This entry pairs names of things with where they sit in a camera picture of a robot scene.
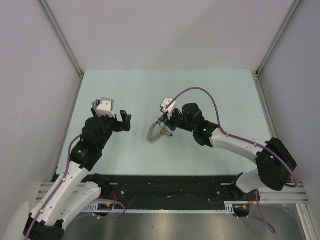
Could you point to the left aluminium frame post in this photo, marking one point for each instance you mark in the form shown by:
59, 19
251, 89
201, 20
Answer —
55, 26

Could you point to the aluminium frame post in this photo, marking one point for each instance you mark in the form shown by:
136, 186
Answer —
293, 9
55, 26

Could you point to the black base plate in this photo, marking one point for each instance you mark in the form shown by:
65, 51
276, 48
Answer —
184, 193

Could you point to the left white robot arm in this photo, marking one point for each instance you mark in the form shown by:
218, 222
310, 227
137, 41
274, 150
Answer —
60, 206

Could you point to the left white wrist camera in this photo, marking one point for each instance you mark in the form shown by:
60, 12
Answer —
103, 107

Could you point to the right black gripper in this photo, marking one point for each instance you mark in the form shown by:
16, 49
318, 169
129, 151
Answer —
169, 122

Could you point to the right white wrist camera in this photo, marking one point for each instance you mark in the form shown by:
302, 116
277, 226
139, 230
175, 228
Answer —
167, 106

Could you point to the right aluminium frame post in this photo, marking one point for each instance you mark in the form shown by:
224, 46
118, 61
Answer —
293, 9

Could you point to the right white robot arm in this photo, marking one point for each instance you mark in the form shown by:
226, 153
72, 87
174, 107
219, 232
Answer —
274, 163

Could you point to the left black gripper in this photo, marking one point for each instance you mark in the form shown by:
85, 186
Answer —
119, 125

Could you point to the large silver keyring holder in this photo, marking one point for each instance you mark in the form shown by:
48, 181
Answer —
152, 135

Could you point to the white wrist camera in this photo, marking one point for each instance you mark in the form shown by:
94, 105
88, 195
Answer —
167, 106
103, 107

